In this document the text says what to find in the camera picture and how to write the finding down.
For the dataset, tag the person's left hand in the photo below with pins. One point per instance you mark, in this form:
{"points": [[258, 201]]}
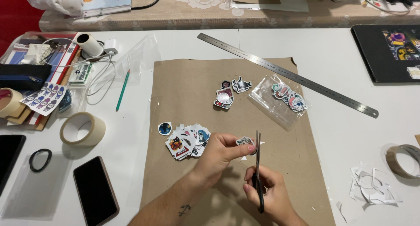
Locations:
{"points": [[215, 157]]}

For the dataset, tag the person's right hand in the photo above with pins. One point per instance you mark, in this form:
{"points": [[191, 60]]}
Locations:
{"points": [[274, 195]]}

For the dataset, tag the small green-grey sticker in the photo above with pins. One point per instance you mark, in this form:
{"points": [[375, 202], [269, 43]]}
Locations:
{"points": [[244, 141]]}

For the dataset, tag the small white paper scrap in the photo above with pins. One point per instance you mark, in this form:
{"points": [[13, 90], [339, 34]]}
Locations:
{"points": [[243, 158]]}

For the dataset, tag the pile of cut stickers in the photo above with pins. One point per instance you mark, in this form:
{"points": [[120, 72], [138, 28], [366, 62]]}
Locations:
{"points": [[185, 142]]}

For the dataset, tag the round blue sticker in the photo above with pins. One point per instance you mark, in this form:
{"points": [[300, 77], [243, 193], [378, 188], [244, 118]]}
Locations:
{"points": [[164, 128]]}

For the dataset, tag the small stack of red stickers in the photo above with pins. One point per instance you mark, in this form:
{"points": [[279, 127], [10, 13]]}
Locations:
{"points": [[224, 96]]}

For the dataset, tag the brown kraft paper sheet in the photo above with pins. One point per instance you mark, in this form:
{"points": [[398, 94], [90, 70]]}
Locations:
{"points": [[183, 98]]}

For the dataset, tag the clear zip bag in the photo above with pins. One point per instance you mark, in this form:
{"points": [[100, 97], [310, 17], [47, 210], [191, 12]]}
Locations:
{"points": [[272, 108]]}

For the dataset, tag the black cat sticker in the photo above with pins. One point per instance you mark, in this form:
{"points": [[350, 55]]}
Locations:
{"points": [[242, 84]]}

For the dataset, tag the bunch of stickers in bag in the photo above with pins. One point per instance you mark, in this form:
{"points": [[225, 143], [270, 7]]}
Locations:
{"points": [[292, 99]]}

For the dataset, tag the heap of white paper scraps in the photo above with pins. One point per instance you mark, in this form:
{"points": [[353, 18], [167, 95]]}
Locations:
{"points": [[370, 186]]}

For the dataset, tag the long steel ruler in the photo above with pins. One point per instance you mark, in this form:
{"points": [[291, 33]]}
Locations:
{"points": [[288, 74]]}

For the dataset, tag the green pencil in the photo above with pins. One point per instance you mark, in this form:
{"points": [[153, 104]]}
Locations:
{"points": [[122, 90]]}

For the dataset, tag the brown packing tape roll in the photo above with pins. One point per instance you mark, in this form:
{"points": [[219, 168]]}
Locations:
{"points": [[392, 162]]}

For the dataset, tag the beige masking tape roll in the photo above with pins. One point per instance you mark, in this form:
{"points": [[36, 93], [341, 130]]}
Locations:
{"points": [[95, 131], [14, 99]]}

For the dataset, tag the black smartphone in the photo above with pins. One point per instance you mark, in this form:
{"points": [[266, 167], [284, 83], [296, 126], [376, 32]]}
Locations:
{"points": [[95, 191]]}

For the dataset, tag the clear plastic bag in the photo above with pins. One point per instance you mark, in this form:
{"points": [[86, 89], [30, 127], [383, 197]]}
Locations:
{"points": [[137, 58]]}

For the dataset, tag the table with lace cloth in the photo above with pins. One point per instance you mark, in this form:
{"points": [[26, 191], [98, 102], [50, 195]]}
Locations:
{"points": [[203, 17]]}

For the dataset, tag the white charger plug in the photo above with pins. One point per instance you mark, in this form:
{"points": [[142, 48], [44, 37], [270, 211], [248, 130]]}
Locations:
{"points": [[111, 46]]}

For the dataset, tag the dark blue bagged sticker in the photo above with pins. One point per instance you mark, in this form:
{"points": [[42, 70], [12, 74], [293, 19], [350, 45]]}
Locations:
{"points": [[66, 101]]}

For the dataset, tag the small green packet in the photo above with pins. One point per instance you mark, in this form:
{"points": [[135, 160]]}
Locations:
{"points": [[79, 73]]}

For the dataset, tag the white paper roll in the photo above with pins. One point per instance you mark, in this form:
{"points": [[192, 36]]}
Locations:
{"points": [[91, 45]]}

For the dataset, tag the black laptop with stickers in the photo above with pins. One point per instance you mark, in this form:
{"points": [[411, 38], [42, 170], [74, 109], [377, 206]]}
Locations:
{"points": [[370, 52]]}

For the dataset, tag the clear folder with stationery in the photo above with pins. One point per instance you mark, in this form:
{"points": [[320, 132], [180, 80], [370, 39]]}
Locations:
{"points": [[62, 63]]}

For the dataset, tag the purple figure sticker sheet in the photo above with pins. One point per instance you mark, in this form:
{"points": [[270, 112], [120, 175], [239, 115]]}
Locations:
{"points": [[44, 98]]}

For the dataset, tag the clear plastic sheet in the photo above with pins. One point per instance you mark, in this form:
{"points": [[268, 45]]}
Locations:
{"points": [[36, 190]]}

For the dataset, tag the black tablet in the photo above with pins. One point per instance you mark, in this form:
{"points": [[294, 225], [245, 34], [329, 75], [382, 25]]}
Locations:
{"points": [[8, 157]]}

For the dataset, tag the black pencil case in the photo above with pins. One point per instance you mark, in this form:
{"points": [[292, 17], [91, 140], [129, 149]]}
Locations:
{"points": [[23, 75]]}

